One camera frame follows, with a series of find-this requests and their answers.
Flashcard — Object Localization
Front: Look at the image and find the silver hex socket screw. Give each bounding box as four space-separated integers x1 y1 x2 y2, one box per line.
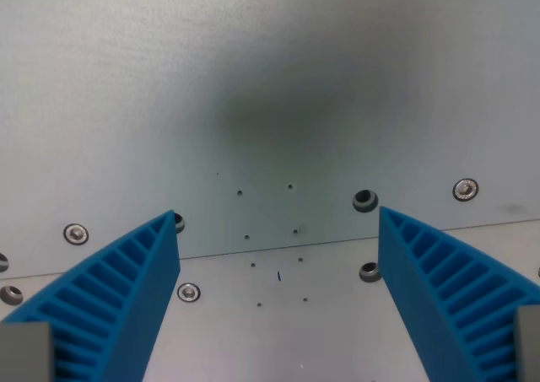
176 282 202 304
63 223 89 245
452 178 480 202

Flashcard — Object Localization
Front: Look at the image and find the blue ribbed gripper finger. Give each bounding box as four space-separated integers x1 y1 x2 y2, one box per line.
0 209 181 382
378 206 540 382

